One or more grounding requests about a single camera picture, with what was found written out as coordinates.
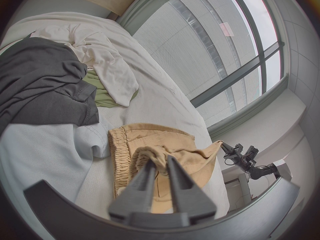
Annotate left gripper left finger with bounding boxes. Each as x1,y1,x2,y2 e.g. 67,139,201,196
109,156,157,222

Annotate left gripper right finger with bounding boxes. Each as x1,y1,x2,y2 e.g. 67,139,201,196
166,155,217,226

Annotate tan shorts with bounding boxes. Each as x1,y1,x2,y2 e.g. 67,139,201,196
108,123,224,215

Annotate bed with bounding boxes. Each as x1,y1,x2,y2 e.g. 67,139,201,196
0,0,231,215

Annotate pale blue garment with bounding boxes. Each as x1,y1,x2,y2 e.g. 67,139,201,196
0,122,111,210

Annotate green garment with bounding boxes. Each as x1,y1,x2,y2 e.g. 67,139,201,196
82,70,139,108

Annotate window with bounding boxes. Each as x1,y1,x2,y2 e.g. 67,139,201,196
129,0,286,130

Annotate white garment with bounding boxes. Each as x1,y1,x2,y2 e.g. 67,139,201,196
30,23,139,107

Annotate black garment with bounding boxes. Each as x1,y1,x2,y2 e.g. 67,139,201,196
0,37,100,135

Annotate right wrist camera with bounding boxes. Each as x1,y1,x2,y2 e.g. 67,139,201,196
246,146,259,158

